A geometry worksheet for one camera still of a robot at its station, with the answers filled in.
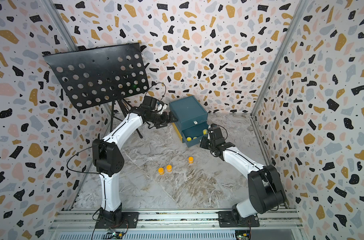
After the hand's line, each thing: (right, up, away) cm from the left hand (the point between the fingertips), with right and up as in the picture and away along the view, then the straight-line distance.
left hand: (174, 120), depth 89 cm
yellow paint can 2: (+12, -11, +4) cm, 17 cm away
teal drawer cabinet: (+11, -1, +3) cm, 11 cm away
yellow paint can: (+8, -11, +3) cm, 14 cm away
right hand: (+17, -12, 0) cm, 21 cm away
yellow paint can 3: (+19, -7, +8) cm, 22 cm away
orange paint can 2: (-8, -30, -2) cm, 31 cm away
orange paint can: (+10, -25, +5) cm, 27 cm away
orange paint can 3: (-3, -29, +1) cm, 29 cm away
